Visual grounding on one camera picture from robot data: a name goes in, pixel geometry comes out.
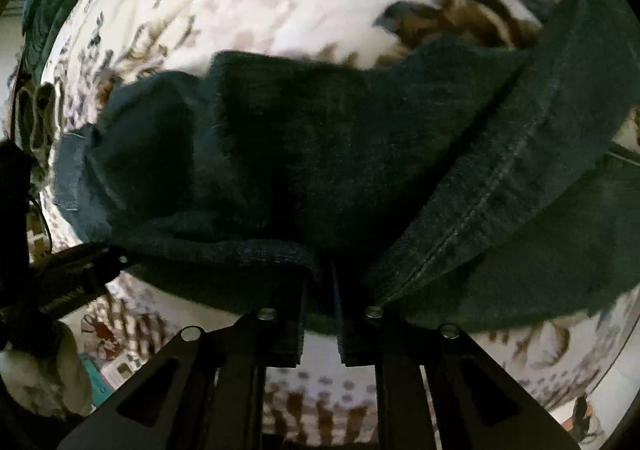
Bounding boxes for floral fleece bed blanket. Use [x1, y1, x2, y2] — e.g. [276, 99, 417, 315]
[17, 0, 639, 409]

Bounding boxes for dark blue denim pants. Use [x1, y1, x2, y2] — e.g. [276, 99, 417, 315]
[53, 0, 639, 330]

